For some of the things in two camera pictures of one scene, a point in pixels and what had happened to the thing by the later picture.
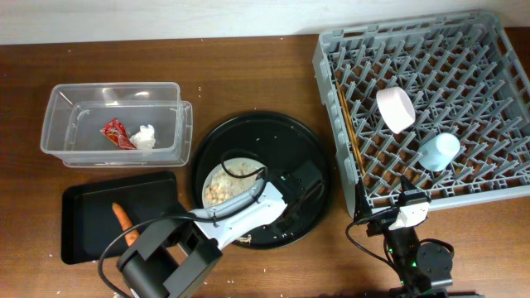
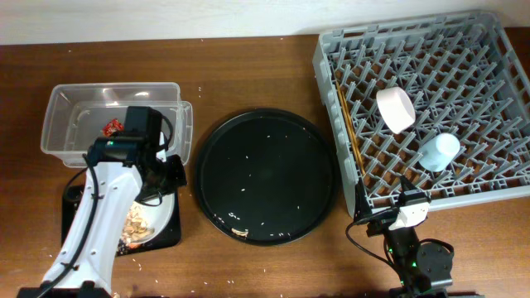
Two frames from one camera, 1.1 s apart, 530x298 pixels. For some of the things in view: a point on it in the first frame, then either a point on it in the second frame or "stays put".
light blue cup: x=437 y=152 stays put
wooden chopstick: x=349 y=125 stays put
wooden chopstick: x=353 y=127 stays put
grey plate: x=219 y=187 -> x=157 y=216
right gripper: x=363 y=209 stays put
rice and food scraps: x=221 y=186 -> x=137 y=229
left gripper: x=286 y=225 -> x=178 y=180
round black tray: x=277 y=141 stays put
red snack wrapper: x=115 y=130 stays put
